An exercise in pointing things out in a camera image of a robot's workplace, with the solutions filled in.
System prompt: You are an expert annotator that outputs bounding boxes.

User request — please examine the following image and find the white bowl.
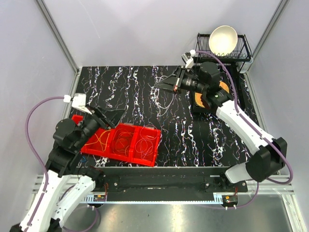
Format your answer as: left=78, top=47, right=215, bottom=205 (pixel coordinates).
left=209, top=25, right=238, bottom=56

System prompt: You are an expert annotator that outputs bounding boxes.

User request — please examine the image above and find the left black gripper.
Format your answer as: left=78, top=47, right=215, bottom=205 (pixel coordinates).
left=75, top=103, right=127, bottom=149

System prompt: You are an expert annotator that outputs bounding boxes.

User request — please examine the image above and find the orange cable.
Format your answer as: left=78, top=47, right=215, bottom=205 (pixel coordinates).
left=113, top=129, right=133, bottom=158

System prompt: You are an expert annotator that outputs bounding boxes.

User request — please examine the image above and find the white pink cable coil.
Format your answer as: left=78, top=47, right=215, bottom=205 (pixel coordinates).
left=134, top=124, right=156, bottom=161

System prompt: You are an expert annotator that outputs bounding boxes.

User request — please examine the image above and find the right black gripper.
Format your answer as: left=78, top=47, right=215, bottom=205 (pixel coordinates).
left=154, top=66, right=207, bottom=95

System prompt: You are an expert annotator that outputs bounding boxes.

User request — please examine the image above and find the orange woven mat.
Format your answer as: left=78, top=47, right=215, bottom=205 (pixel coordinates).
left=193, top=81, right=232, bottom=110

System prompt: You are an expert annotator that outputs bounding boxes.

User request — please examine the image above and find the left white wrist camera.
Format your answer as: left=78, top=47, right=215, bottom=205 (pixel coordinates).
left=63, top=93, right=93, bottom=115

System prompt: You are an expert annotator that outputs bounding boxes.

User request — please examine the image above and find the black square tray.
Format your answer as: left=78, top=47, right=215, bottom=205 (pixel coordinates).
left=190, top=71, right=249, bottom=114

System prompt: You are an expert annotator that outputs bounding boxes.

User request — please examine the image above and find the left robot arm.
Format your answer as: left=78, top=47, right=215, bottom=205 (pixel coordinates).
left=10, top=105, right=126, bottom=232

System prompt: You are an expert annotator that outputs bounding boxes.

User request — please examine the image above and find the black wire dish rack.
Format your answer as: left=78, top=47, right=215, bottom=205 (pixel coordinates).
left=196, top=33, right=253, bottom=73

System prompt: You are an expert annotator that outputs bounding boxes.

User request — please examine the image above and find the red divided plastic bin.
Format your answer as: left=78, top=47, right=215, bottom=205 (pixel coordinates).
left=81, top=123, right=161, bottom=167

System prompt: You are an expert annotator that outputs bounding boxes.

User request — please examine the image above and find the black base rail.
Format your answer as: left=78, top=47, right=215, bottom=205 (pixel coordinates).
left=77, top=166, right=248, bottom=197

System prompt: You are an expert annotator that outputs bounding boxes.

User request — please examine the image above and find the dark red thin cable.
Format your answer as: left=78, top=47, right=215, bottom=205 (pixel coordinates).
left=115, top=135, right=131, bottom=150

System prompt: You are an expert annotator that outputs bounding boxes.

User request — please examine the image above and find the white cup on rack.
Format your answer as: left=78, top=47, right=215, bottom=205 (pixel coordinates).
left=237, top=57, right=253, bottom=73

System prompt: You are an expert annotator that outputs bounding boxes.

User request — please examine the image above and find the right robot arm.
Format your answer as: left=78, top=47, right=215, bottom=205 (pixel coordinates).
left=155, top=62, right=287, bottom=192

